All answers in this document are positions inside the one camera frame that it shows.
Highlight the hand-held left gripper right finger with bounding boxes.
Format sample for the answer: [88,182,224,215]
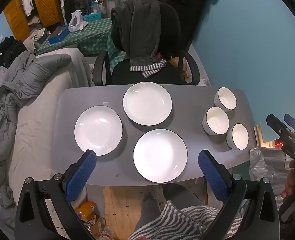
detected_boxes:
[198,149,281,240]

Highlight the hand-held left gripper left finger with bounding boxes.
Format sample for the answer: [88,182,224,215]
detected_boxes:
[15,149,98,240]

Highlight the white ribbed bowl black rim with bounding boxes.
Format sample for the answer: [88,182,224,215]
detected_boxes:
[202,106,230,136]
[226,123,249,151]
[214,87,237,112]

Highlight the white plate black rim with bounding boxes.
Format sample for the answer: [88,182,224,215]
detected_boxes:
[74,105,124,156]
[133,129,188,183]
[123,81,173,125]

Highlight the person's right hand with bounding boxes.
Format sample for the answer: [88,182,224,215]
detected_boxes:
[281,160,295,199]

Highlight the silver plastic sheet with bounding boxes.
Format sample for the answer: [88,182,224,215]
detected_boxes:
[249,147,294,205]

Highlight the orange plastic bottle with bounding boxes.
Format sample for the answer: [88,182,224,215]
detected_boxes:
[76,201,98,219]

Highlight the striped grey white blanket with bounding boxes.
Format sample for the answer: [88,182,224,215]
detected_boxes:
[128,201,243,240]

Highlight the bed with light sheet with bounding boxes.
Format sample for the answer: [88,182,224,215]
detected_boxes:
[8,47,95,195]

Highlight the person's left leg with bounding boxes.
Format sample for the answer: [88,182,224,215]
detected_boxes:
[134,192,163,233]

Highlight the grey duvet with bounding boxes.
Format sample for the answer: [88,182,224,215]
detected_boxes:
[0,51,73,208]

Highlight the orange bag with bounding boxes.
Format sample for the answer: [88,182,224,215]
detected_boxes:
[169,56,189,80]

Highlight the blue box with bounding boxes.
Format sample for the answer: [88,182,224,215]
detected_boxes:
[48,25,70,44]

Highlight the green checkered cloth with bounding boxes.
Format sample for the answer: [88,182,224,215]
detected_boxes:
[36,17,124,64]

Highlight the beige clothes pile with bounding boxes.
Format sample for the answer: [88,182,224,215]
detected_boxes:
[25,27,50,53]

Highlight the black clothes pile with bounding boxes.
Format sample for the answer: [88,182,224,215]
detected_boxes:
[0,35,28,68]

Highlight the black office chair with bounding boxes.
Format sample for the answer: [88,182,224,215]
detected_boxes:
[93,1,201,87]

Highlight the white plastic bag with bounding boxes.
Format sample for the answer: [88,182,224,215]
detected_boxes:
[68,10,88,32]

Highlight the blue and white carton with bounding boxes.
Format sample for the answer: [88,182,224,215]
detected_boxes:
[82,12,104,22]

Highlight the orange wooden louvered door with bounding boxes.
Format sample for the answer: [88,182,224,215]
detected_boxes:
[31,0,63,28]
[3,0,30,42]

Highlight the dark hanging clothes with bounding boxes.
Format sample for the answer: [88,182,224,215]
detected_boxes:
[63,0,93,23]

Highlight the white hanging shirt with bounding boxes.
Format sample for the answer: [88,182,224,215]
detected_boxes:
[20,0,34,17]

